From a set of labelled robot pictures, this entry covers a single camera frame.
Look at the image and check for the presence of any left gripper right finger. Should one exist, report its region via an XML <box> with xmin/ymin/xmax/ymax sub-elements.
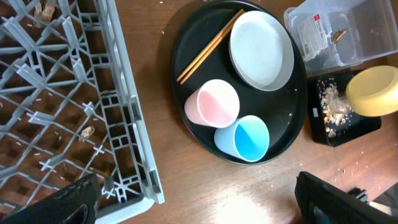
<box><xmin>295</xmin><ymin>171</ymin><xmax>397</xmax><ymax>224</ymax></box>

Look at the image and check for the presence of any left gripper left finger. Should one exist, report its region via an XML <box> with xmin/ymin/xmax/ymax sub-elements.
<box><xmin>1</xmin><ymin>174</ymin><xmax>101</xmax><ymax>224</ymax></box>

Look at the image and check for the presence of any food scraps pile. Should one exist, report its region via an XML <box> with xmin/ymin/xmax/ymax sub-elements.
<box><xmin>319</xmin><ymin>80</ymin><xmax>353</xmax><ymax>138</ymax></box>

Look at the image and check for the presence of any blue plastic cup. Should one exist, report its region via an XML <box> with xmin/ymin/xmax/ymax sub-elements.
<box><xmin>214</xmin><ymin>115</ymin><xmax>270</xmax><ymax>162</ymax></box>

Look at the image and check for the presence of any yellow bowl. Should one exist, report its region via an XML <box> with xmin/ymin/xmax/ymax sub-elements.
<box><xmin>346</xmin><ymin>65</ymin><xmax>397</xmax><ymax>117</ymax></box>

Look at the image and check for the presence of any pink plastic cup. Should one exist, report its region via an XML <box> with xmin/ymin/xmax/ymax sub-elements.
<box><xmin>184</xmin><ymin>79</ymin><xmax>240</xmax><ymax>128</ymax></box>

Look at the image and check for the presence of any gold snack wrapper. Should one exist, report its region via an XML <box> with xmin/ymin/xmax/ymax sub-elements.
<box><xmin>331</xmin><ymin>29</ymin><xmax>347</xmax><ymax>45</ymax></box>

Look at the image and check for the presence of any grey plastic dishwasher rack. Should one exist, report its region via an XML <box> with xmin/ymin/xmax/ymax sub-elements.
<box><xmin>1</xmin><ymin>0</ymin><xmax>165</xmax><ymax>223</ymax></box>

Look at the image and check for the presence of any clear plastic waste bin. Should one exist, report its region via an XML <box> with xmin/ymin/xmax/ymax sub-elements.
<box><xmin>284</xmin><ymin>0</ymin><xmax>397</xmax><ymax>77</ymax></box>

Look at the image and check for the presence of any black rectangular tray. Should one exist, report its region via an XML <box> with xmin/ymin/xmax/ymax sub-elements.
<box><xmin>308</xmin><ymin>70</ymin><xmax>382</xmax><ymax>147</ymax></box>

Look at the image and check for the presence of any round black serving tray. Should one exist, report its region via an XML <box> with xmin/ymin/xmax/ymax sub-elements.
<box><xmin>170</xmin><ymin>1</ymin><xmax>308</xmax><ymax>165</ymax></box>

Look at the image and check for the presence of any grey round plate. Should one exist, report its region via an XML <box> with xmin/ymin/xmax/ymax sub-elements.
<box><xmin>229</xmin><ymin>11</ymin><xmax>295</xmax><ymax>91</ymax></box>

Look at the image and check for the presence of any lower wooden chopstick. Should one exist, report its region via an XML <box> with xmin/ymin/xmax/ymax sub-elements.
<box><xmin>177</xmin><ymin>24</ymin><xmax>233</xmax><ymax>85</ymax></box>

